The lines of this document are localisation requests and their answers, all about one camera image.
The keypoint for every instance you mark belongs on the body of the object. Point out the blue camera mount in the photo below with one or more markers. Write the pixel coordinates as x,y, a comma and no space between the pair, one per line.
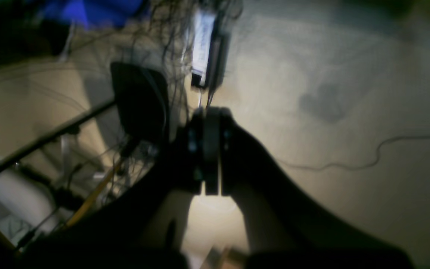
92,13

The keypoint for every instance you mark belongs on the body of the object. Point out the white power strip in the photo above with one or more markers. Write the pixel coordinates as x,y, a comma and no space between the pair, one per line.
210,50

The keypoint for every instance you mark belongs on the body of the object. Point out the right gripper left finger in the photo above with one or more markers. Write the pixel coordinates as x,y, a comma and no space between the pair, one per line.
145,227

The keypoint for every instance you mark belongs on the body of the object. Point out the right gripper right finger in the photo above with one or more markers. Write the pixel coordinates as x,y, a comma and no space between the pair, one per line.
287,229

